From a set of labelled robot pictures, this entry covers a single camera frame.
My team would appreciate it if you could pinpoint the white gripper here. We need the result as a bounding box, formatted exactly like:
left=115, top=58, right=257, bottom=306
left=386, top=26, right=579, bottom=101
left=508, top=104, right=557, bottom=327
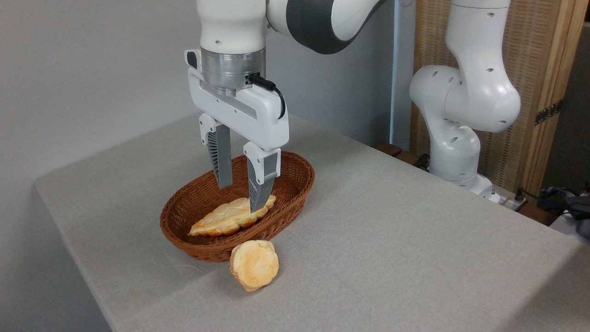
left=184, top=48, right=290, bottom=213

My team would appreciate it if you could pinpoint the round golden bread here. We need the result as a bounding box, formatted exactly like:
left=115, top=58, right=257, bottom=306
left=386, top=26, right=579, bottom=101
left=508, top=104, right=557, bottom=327
left=230, top=240, right=280, bottom=292

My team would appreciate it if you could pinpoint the long braided bread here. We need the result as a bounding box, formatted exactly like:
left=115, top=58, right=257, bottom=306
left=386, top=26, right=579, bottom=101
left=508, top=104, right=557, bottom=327
left=188, top=195, right=277, bottom=237

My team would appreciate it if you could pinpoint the brown wicker oval basket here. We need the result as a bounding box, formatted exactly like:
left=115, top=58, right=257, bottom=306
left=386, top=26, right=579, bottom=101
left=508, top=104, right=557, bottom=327
left=159, top=150, right=316, bottom=263

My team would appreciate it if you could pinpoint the grey tablecloth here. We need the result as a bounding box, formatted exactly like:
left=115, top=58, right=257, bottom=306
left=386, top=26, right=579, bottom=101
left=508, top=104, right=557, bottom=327
left=33, top=111, right=590, bottom=332

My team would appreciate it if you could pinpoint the metal screen hinge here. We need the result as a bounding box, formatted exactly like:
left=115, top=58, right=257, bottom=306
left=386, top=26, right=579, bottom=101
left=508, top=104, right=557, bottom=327
left=535, top=99, right=564, bottom=126

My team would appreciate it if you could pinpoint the wooden woven folding screen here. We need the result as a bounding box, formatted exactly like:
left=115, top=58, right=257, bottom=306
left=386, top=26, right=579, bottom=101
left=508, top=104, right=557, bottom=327
left=410, top=0, right=590, bottom=199

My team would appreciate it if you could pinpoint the dark grey bag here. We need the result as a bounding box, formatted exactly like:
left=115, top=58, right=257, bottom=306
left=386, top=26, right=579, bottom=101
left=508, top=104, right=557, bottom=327
left=563, top=196, right=590, bottom=238

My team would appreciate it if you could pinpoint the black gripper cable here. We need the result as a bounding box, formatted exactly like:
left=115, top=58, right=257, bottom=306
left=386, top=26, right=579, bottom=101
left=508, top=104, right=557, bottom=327
left=249, top=73, right=287, bottom=119

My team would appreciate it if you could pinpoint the black floor cable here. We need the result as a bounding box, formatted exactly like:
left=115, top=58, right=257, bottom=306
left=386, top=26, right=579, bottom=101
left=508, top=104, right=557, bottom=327
left=515, top=186, right=590, bottom=209

